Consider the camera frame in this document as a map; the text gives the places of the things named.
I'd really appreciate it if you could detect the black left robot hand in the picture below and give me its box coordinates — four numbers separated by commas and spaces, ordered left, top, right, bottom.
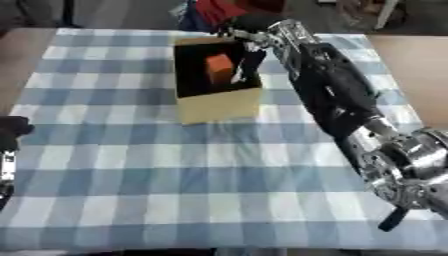
0, 115, 37, 212

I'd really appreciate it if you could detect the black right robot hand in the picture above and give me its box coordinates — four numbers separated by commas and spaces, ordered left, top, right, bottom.
215, 13, 284, 85

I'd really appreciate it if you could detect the tan cardboard box black inside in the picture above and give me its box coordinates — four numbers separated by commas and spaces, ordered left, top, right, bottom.
171, 36, 265, 126

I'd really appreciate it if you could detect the person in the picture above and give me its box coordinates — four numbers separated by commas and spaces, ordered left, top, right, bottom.
168, 0, 289, 33

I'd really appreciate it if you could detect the orange block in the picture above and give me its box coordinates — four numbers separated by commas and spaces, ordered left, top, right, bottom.
203, 53, 237, 85

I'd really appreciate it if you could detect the black pole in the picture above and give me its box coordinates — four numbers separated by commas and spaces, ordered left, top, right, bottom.
59, 0, 84, 29

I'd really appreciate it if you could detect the white furniture leg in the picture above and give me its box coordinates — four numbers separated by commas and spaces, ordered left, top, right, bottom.
372, 0, 406, 31

